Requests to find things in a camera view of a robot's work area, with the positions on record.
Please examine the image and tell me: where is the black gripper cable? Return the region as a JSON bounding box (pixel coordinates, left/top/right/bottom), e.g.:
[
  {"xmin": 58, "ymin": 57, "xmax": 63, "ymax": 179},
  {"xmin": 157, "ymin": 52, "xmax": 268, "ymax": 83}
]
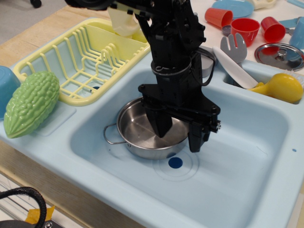
[{"xmin": 193, "ymin": 48, "xmax": 217, "ymax": 86}]

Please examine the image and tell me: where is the red plastic cup right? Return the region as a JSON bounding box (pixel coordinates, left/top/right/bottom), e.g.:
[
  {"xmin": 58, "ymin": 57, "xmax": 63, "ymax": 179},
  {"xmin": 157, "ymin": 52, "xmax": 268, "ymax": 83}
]
[{"xmin": 261, "ymin": 17, "xmax": 285, "ymax": 43}]

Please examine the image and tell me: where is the white plastic knife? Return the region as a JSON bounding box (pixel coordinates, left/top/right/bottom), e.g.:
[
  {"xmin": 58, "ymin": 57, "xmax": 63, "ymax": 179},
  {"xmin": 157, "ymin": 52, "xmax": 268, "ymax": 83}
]
[{"xmin": 212, "ymin": 46, "xmax": 258, "ymax": 89}]

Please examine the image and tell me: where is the steel pot lid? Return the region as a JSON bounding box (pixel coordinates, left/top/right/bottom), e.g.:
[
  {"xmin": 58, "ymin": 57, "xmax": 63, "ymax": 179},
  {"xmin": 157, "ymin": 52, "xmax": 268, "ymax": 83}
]
[{"xmin": 255, "ymin": 43, "xmax": 304, "ymax": 71}]

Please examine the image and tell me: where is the blue plastic cup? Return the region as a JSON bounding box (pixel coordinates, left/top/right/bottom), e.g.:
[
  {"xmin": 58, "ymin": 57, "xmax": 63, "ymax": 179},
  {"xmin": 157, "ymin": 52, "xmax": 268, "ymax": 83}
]
[{"xmin": 289, "ymin": 17, "xmax": 304, "ymax": 49}]

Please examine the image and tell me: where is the cream plastic jug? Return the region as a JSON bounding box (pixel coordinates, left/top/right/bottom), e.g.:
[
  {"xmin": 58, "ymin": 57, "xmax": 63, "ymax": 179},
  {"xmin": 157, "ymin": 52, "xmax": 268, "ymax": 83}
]
[{"xmin": 107, "ymin": 8, "xmax": 140, "ymax": 37}]

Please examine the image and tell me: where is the yellow plastic drying rack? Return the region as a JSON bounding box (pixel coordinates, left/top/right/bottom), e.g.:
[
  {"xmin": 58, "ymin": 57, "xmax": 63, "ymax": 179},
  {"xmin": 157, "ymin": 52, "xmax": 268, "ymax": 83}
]
[{"xmin": 13, "ymin": 18, "xmax": 150, "ymax": 106}]

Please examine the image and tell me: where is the grey toy faucet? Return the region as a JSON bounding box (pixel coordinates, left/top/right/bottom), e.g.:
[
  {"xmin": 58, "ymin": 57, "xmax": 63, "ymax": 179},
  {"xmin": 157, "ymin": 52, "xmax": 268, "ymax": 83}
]
[{"xmin": 199, "ymin": 46, "xmax": 217, "ymax": 78}]

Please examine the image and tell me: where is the grey plastic fork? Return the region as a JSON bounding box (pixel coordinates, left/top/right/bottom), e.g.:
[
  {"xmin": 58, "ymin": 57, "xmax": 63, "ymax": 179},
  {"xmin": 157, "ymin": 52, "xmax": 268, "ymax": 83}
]
[{"xmin": 220, "ymin": 33, "xmax": 247, "ymax": 65}]

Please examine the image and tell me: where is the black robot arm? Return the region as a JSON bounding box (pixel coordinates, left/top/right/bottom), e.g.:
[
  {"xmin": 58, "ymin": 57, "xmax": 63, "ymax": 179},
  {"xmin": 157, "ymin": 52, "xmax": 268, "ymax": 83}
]
[{"xmin": 67, "ymin": 0, "xmax": 220, "ymax": 152}]

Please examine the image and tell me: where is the red plastic bowl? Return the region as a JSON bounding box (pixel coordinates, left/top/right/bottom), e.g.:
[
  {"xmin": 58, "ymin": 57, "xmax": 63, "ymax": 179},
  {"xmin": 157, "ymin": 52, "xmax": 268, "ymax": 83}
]
[{"xmin": 231, "ymin": 18, "xmax": 260, "ymax": 47}]

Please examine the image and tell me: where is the black chair wheel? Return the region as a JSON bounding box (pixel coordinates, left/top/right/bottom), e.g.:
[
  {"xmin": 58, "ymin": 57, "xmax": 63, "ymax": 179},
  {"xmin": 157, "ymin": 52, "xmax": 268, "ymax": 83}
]
[{"xmin": 30, "ymin": 0, "xmax": 42, "ymax": 9}]

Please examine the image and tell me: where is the red plastic cup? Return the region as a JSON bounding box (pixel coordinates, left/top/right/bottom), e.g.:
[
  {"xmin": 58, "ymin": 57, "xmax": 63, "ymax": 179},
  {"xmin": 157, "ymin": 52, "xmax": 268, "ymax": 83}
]
[
  {"xmin": 261, "ymin": 17, "xmax": 285, "ymax": 43},
  {"xmin": 205, "ymin": 8, "xmax": 233, "ymax": 29}
]

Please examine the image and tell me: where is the yellow dish brush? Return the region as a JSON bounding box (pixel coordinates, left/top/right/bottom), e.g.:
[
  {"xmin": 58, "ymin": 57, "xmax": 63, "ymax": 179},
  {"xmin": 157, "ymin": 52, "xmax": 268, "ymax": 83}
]
[{"xmin": 248, "ymin": 70, "xmax": 304, "ymax": 104}]

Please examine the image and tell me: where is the black braided cable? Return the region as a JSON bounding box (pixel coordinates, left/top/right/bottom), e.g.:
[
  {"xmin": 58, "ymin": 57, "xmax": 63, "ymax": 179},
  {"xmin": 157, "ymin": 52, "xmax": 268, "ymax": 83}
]
[{"xmin": 0, "ymin": 186, "xmax": 47, "ymax": 228}]

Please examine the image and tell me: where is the blue plastic plate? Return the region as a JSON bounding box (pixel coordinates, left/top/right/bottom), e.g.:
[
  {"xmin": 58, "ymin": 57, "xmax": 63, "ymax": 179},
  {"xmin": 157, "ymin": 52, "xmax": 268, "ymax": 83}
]
[{"xmin": 212, "ymin": 0, "xmax": 255, "ymax": 19}]

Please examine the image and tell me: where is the stainless steel pot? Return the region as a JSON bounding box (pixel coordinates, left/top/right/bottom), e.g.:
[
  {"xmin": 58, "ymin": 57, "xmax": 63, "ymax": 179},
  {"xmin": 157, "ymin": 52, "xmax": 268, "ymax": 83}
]
[{"xmin": 103, "ymin": 97, "xmax": 189, "ymax": 160}]

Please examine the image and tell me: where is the orange tape piece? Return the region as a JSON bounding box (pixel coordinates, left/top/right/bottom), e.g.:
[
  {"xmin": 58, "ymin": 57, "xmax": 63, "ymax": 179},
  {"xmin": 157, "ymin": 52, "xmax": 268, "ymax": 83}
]
[{"xmin": 25, "ymin": 206, "xmax": 55, "ymax": 225}]

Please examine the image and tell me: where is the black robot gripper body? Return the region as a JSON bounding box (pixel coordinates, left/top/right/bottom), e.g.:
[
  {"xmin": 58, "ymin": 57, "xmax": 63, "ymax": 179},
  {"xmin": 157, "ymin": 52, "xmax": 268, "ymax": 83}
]
[{"xmin": 138, "ymin": 60, "xmax": 220, "ymax": 133}]

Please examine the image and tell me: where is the light blue toy sink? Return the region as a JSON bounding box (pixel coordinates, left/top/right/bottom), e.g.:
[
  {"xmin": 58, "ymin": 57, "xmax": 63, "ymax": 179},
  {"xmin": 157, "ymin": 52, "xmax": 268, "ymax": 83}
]
[{"xmin": 0, "ymin": 56, "xmax": 304, "ymax": 228}]

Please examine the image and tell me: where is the blue plastic utensil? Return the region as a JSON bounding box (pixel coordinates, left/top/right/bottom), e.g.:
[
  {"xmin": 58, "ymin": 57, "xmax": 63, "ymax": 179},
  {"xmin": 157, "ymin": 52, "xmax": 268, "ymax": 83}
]
[{"xmin": 279, "ymin": 17, "xmax": 301, "ymax": 29}]

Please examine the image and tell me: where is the cream plastic object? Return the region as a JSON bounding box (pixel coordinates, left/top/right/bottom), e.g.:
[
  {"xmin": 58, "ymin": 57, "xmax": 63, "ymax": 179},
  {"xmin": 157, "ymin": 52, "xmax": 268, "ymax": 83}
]
[{"xmin": 249, "ymin": 0, "xmax": 277, "ymax": 10}]

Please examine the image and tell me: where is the blue plastic bowl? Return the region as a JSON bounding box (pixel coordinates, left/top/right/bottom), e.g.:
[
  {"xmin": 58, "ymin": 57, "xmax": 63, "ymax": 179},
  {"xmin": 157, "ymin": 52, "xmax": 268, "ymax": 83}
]
[{"xmin": 0, "ymin": 66, "xmax": 20, "ymax": 120}]

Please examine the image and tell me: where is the red plastic cup left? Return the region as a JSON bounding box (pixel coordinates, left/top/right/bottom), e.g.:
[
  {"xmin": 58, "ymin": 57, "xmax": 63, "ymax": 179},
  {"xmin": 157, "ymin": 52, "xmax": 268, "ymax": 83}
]
[{"xmin": 205, "ymin": 8, "xmax": 233, "ymax": 29}]

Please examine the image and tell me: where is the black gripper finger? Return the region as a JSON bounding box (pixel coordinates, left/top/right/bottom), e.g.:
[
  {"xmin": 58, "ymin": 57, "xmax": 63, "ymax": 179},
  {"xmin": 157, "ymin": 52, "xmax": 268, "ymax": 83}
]
[
  {"xmin": 145, "ymin": 106, "xmax": 172, "ymax": 138},
  {"xmin": 188, "ymin": 123, "xmax": 210, "ymax": 152}
]

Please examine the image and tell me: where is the green toy bitter melon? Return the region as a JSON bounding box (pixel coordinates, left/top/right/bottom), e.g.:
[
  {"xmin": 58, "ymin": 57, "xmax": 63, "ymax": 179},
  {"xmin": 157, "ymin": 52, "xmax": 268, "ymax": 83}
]
[{"xmin": 3, "ymin": 71, "xmax": 60, "ymax": 139}]

